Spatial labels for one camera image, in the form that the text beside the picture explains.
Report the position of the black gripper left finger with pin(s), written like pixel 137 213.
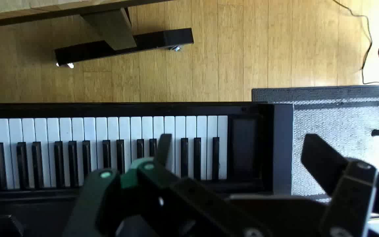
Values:
pixel 170 204

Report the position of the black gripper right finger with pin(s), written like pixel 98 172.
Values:
pixel 352 183

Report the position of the grey speckled mat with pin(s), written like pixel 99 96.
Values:
pixel 347 117

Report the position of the black upright piano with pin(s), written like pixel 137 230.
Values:
pixel 48 150

